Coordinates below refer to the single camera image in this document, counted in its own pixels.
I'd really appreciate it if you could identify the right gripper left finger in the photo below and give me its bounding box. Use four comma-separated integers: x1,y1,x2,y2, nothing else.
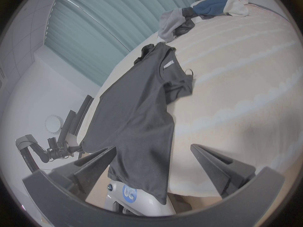
50,146,117,194

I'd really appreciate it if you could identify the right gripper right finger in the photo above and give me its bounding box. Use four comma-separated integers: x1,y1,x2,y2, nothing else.
190,144,256,198

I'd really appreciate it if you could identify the black T-shirt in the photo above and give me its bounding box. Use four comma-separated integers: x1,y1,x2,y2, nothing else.
80,42,194,206

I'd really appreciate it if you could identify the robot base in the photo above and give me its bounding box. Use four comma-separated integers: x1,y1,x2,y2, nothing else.
104,178,192,218

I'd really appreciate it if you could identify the bed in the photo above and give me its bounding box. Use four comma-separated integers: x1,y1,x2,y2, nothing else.
77,1,303,197

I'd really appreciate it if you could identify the pile of clothes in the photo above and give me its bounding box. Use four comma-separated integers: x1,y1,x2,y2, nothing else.
157,0,251,43

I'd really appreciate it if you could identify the black chest of drawers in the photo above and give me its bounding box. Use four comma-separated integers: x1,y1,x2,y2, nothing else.
57,95,94,148

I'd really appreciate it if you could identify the blue-green curtain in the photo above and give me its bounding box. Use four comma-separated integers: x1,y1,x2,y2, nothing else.
45,0,131,87
59,0,204,54

